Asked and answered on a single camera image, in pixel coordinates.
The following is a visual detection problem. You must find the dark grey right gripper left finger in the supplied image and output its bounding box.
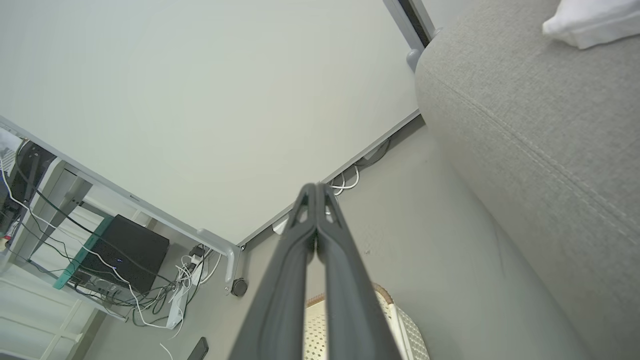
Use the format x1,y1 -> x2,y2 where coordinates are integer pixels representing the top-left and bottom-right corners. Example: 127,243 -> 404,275
229,183 -> 318,360

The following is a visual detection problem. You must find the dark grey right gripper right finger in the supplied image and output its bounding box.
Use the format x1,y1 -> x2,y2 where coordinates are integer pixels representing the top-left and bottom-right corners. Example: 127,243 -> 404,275
316,183 -> 404,360

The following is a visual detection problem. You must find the perforated cream laundry basket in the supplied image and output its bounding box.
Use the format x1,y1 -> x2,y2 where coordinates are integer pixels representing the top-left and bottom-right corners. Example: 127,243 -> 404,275
304,282 -> 430,360

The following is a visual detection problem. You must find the black smartphone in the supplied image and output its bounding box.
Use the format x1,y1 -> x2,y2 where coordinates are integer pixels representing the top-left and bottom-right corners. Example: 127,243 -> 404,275
187,337 -> 209,360

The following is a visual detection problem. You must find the white power strip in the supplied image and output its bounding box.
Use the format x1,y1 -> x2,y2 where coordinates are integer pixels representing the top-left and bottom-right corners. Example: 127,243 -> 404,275
166,259 -> 209,330

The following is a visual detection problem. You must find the black computer box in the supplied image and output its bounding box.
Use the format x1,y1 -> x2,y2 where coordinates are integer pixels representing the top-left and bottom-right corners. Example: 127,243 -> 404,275
79,214 -> 170,295

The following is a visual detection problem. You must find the teal shelf board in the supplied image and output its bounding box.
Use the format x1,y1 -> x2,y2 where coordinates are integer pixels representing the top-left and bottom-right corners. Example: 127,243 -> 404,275
53,215 -> 115,291

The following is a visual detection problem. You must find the grey fabric sofa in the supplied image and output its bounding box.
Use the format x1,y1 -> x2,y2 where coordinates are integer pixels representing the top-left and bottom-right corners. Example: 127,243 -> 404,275
414,0 -> 640,360

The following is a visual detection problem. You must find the white cloth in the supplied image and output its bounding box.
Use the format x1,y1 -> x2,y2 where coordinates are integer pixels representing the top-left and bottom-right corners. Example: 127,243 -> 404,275
542,0 -> 640,50

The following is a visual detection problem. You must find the white coiled cable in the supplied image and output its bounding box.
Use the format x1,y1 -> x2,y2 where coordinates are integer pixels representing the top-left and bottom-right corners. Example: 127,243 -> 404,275
330,165 -> 361,197

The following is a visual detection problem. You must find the black cable bundle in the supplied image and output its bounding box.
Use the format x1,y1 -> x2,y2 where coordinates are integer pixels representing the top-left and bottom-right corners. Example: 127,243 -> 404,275
0,140 -> 206,323

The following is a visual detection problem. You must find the white desk frame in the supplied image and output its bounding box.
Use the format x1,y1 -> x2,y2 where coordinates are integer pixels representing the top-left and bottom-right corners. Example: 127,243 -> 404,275
0,127 -> 156,360

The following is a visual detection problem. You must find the long white cable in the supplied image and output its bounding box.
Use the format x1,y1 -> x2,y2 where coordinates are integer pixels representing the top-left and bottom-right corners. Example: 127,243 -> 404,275
0,159 -> 173,330

